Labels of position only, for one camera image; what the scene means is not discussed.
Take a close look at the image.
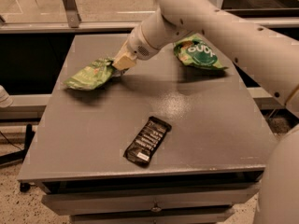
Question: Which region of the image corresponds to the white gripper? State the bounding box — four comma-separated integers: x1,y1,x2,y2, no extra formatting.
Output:
112,28,159,71

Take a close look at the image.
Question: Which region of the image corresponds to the green jalapeno chip bag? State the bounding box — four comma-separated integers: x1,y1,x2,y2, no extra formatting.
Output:
64,58,115,91

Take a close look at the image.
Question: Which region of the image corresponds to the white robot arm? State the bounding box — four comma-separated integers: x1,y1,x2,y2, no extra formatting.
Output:
113,0,299,224

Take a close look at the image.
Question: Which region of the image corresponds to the green rice chip bag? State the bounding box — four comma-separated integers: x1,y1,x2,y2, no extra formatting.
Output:
174,35,226,71

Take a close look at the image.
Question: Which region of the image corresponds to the black snack bar wrapper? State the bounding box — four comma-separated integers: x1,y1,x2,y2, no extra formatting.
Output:
123,116,172,167

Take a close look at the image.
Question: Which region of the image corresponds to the grey cabinet drawer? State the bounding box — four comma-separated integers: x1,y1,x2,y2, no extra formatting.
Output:
42,183,260,216

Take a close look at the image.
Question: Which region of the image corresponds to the lower grey drawer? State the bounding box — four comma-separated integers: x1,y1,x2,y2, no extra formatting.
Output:
71,206,234,224

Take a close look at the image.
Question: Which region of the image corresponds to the left metal railing bracket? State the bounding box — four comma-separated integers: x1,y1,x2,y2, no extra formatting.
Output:
62,0,81,28

